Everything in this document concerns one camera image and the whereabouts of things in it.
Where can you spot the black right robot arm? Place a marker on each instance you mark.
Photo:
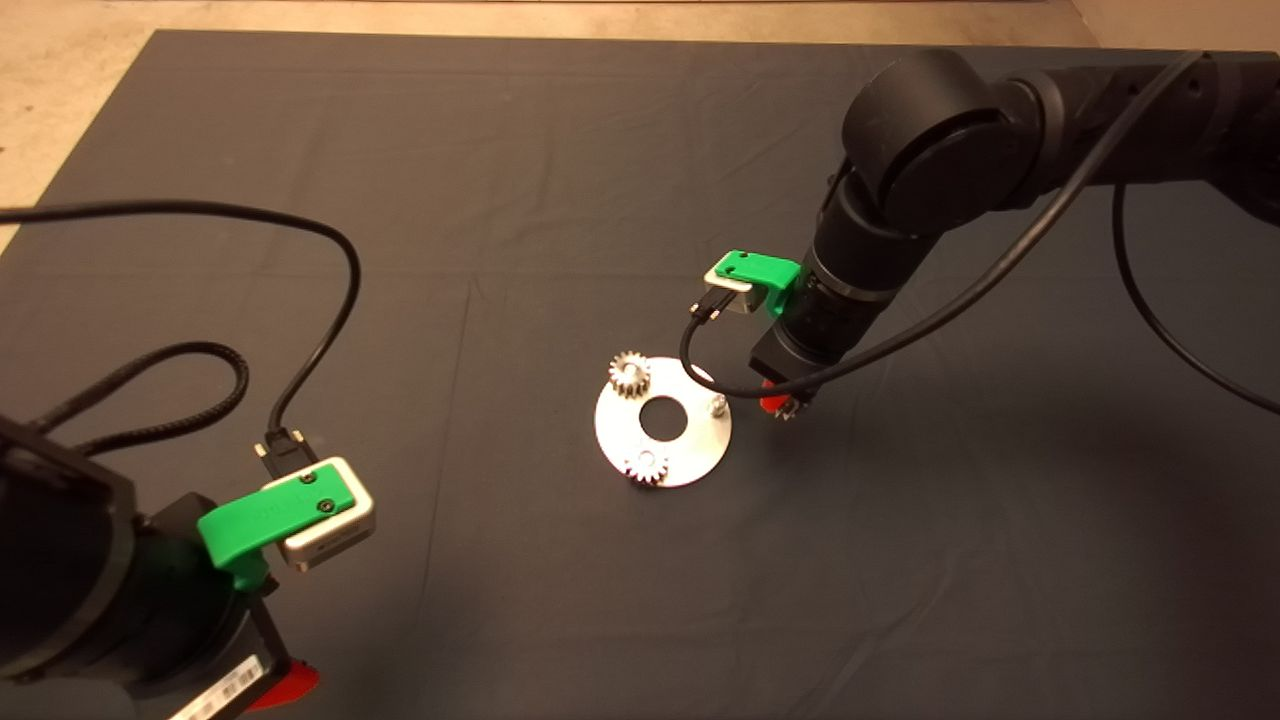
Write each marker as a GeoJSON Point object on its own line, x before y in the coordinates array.
{"type": "Point", "coordinates": [930, 130]}

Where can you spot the green right camera mount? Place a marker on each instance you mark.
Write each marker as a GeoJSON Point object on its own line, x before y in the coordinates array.
{"type": "Point", "coordinates": [765, 270]}

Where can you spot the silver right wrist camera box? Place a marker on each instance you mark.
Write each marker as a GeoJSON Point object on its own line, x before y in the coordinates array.
{"type": "Point", "coordinates": [735, 295]}

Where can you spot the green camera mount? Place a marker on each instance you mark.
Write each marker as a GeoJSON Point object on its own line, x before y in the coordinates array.
{"type": "Point", "coordinates": [250, 520]}
{"type": "Point", "coordinates": [765, 270]}

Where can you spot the green left camera mount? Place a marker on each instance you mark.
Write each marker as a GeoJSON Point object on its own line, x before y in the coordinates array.
{"type": "Point", "coordinates": [250, 520]}

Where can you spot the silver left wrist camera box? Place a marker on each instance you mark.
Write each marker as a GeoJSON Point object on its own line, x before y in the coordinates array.
{"type": "Point", "coordinates": [340, 530]}

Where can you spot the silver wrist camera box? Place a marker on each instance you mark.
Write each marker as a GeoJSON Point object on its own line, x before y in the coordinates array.
{"type": "Point", "coordinates": [340, 530]}
{"type": "Point", "coordinates": [735, 295]}

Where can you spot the round metal carrier plate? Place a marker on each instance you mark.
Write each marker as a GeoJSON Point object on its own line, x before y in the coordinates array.
{"type": "Point", "coordinates": [700, 450]}

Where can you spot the dark grey table cloth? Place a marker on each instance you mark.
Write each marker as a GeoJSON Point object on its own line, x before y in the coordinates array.
{"type": "Point", "coordinates": [500, 150]}

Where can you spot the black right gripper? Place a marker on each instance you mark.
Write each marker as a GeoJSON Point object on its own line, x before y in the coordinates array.
{"type": "Point", "coordinates": [790, 360]}

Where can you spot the small steel planetary gear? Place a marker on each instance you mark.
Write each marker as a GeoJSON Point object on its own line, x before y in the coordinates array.
{"type": "Point", "coordinates": [640, 472]}
{"type": "Point", "coordinates": [795, 408]}
{"type": "Point", "coordinates": [630, 380]}

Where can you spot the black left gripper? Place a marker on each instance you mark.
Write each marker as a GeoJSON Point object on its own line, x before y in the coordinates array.
{"type": "Point", "coordinates": [255, 655]}

